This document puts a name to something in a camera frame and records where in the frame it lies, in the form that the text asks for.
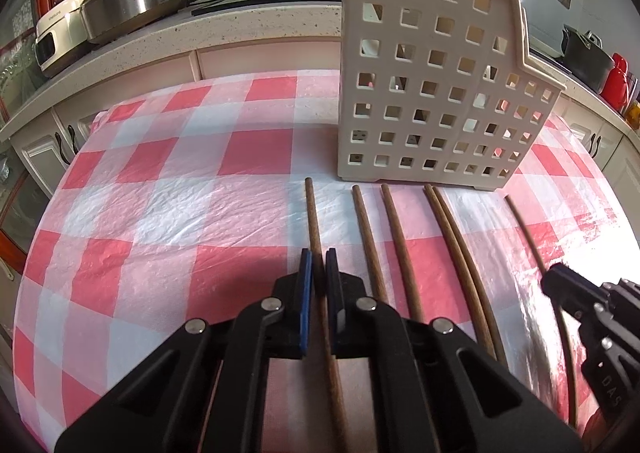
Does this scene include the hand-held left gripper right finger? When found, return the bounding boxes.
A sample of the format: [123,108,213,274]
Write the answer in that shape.
[325,248,586,453]

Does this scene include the red thermos jug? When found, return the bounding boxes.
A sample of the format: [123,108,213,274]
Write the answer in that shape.
[600,52,630,114]

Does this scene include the grey stock pot with lid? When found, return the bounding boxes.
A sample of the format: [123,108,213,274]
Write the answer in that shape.
[562,24,616,93]

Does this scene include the white small kitchen appliance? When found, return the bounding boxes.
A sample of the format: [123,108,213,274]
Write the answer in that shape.
[34,0,93,79]

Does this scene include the white perforated plastic basket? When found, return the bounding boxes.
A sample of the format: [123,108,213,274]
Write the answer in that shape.
[336,0,568,191]

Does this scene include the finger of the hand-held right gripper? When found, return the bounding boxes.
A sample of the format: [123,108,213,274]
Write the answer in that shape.
[602,277,640,320]
[542,263,619,353]

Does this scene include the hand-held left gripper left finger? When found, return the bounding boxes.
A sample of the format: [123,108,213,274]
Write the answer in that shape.
[54,249,315,453]

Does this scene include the bunch of wooden chopsticks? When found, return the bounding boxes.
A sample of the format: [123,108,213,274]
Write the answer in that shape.
[351,183,507,366]

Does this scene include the red white checked tablecloth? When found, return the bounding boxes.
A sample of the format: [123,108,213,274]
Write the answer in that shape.
[12,68,631,453]

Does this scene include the brown wooden chopstick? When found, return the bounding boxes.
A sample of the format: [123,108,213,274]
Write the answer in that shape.
[504,194,580,429]
[304,177,349,453]

